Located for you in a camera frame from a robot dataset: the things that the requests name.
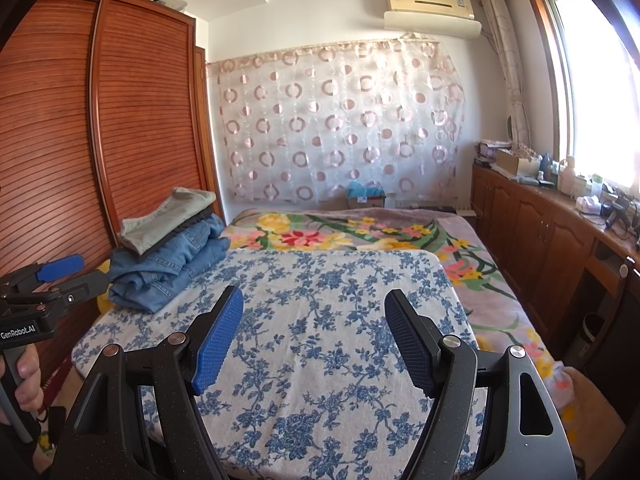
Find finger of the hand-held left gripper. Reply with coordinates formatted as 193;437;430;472
10;255;85;286
52;271;110;306

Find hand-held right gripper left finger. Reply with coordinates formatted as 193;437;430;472
47;285;244;480

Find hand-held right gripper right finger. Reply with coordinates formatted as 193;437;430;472
385;290;576;480

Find grey-green pants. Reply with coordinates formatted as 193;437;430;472
120;187;216;256

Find person's left hand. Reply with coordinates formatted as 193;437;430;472
14;344;45;413

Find yellow plush toy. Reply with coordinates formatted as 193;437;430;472
97;260;113;312

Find folded blue jeans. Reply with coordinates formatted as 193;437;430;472
109;237;231;313
111;215;224;281

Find blue floral bed cover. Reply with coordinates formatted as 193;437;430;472
71;249;488;480

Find colourful flowered blanket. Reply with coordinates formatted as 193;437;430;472
222;207;576;426

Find wooden slatted wardrobe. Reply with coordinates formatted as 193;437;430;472
0;0;226;396

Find cardboard box with blue cloth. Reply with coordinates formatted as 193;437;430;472
346;181;387;209

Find wooden side cabinet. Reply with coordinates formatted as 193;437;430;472
471;165;640;361

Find dark waste bin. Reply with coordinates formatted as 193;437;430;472
575;312;608;361

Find open cardboard box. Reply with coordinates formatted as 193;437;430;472
495;149;541;177

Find stack of papers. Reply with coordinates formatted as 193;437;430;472
477;140;512;162

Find white bottle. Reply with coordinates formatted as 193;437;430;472
559;156;577;196

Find sheer circle-patterned curtain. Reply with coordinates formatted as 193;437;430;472
205;35;466;206

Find white patterned window curtain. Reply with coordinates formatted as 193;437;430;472
480;0;531;146

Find window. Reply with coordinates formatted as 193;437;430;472
530;0;640;186

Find black devices with cables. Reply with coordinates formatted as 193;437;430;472
600;190;640;237

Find wall air conditioner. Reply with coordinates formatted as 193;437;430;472
384;0;483;40

